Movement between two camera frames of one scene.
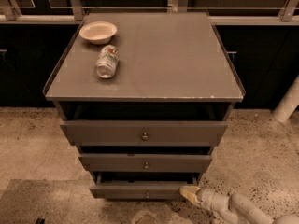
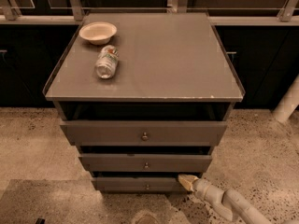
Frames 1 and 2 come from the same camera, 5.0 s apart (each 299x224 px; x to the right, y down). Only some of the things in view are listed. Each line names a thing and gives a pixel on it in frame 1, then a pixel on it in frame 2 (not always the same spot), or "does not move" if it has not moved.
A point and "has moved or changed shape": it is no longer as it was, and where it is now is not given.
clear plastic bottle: (106, 61) does not move
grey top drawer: (143, 133) does not move
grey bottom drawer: (139, 189) has moved or changed shape
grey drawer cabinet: (144, 97) does not move
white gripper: (207, 198) -> (202, 186)
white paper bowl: (98, 33) does not move
